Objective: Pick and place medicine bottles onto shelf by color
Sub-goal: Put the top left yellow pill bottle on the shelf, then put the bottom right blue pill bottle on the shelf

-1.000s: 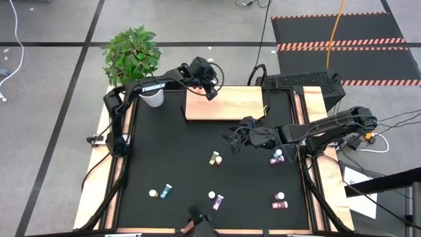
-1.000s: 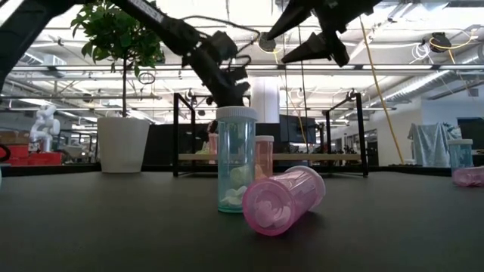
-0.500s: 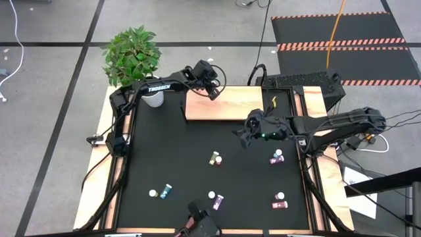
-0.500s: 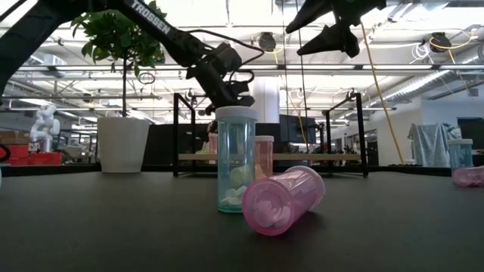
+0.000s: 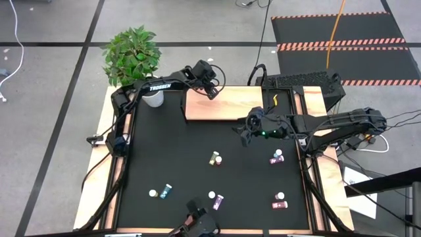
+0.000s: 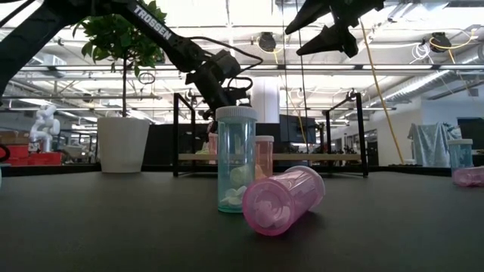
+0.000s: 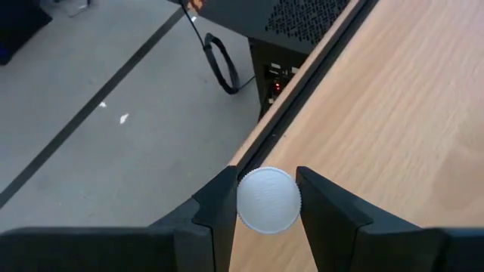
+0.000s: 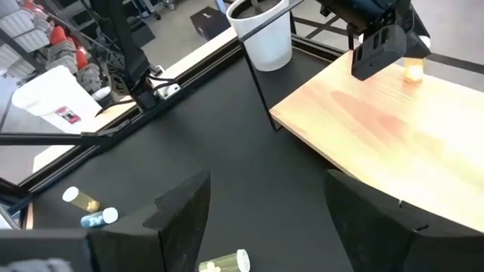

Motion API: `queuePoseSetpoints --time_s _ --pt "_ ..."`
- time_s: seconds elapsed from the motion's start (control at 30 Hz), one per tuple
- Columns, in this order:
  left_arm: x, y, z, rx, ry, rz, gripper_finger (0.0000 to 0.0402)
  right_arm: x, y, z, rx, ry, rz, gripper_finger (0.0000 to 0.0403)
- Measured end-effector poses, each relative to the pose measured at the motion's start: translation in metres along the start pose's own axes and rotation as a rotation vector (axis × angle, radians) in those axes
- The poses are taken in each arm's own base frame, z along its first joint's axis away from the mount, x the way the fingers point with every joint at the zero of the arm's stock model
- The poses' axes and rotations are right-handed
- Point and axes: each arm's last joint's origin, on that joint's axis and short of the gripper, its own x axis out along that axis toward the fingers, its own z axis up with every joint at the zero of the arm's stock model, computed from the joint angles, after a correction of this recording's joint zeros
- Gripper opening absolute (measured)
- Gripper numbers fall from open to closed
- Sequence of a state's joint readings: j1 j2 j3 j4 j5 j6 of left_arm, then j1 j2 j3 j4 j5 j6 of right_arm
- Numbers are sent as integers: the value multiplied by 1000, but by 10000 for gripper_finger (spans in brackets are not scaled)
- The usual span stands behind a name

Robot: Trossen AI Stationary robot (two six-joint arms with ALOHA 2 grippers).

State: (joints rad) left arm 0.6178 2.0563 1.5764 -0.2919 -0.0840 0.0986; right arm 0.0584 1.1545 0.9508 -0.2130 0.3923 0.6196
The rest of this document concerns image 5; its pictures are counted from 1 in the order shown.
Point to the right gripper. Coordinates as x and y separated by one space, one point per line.
269 126

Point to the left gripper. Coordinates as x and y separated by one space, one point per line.
205 74

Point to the red translucent pill bottle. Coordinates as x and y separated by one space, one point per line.
279 205
218 160

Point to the blue translucent pill bottle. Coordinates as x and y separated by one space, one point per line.
278 152
165 192
212 195

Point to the purple translucent pill bottle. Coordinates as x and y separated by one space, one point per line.
277 160
218 202
280 196

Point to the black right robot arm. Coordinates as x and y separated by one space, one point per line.
345 120

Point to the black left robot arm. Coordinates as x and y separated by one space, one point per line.
159 87

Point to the black table mat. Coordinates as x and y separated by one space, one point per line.
184 148

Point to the white mounting plate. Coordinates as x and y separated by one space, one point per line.
302 141

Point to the green plant in white pot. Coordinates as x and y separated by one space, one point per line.
131 56

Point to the person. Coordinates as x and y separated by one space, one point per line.
204 225

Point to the black power adapter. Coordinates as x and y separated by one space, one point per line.
353 143

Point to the white paper sheet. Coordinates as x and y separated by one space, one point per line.
353 176

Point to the orange plug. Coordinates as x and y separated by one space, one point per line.
369 136

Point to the black clamp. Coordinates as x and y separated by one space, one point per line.
95 140

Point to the black floor mat striped edges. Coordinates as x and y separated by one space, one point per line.
361 62

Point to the black desk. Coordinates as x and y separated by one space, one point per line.
388 181

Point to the small blue object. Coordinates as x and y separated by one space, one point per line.
3 72

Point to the wooden shelf with black frame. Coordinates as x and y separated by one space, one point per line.
230 105

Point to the silver metal bracket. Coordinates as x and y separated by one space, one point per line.
301 235
123 235

